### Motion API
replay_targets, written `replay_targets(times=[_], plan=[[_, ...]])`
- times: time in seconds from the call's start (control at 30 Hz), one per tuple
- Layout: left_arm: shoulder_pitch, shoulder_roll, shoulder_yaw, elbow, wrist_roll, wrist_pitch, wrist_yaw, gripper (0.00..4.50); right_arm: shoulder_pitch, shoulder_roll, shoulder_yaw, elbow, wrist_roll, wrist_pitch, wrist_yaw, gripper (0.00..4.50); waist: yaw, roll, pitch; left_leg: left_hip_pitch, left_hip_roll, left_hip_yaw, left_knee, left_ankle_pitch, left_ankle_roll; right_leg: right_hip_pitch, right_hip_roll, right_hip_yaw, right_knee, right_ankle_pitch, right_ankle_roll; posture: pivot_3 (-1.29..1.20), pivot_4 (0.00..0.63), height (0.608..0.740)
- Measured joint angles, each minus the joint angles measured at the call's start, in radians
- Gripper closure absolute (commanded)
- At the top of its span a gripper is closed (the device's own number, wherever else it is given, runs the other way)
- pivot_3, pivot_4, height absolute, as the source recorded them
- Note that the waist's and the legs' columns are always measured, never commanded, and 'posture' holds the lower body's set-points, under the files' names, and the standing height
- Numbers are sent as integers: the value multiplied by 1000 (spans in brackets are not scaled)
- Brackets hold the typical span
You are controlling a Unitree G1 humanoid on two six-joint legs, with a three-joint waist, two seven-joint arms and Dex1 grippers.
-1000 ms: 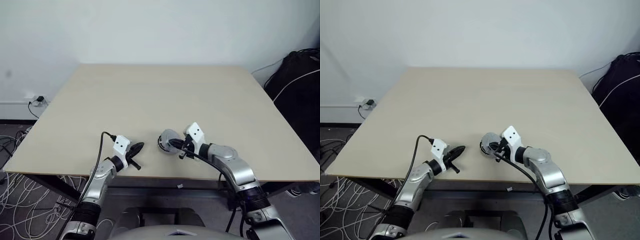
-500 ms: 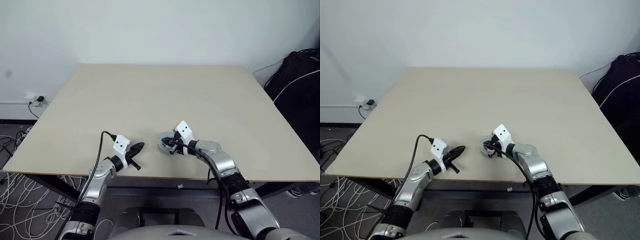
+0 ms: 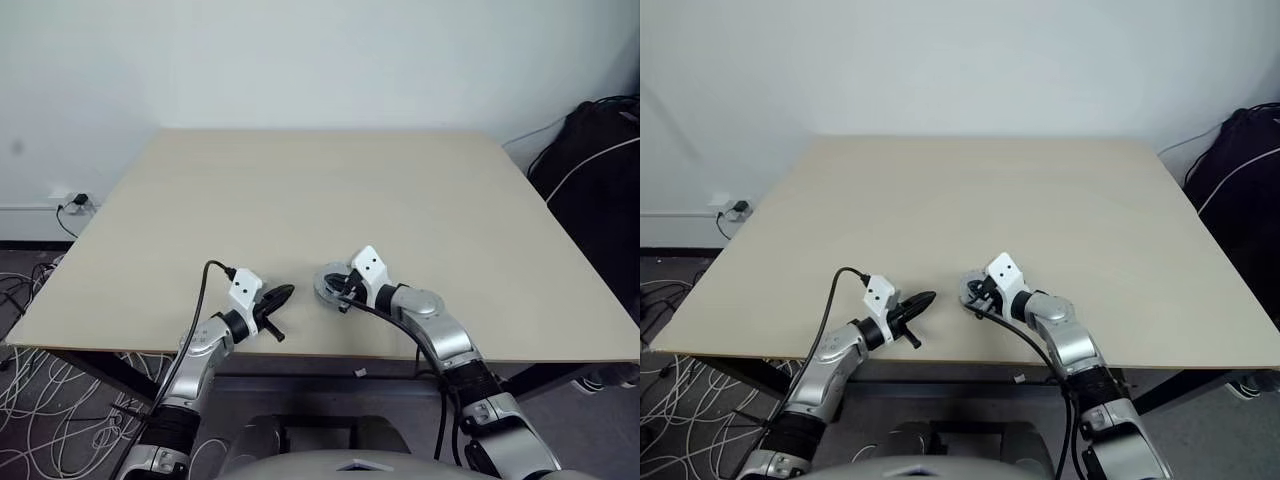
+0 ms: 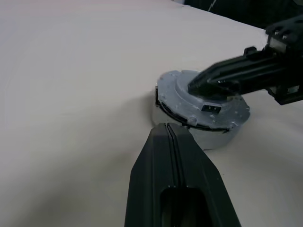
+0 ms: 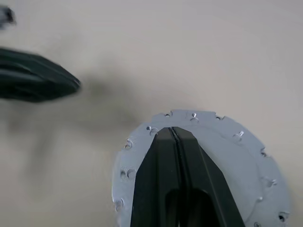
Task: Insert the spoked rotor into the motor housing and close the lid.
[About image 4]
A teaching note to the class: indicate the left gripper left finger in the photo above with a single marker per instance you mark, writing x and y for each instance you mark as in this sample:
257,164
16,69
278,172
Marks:
151,170

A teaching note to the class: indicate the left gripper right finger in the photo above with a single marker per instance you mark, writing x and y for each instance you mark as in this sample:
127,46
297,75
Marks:
198,170

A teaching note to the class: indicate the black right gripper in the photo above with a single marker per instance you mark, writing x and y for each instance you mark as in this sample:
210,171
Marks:
294,59

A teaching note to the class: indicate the spoked rotor with black rim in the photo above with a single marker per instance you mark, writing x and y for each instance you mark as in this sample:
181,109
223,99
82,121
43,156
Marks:
156,97

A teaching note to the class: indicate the black bag with white piping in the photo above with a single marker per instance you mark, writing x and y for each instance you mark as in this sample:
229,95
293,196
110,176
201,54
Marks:
236,7

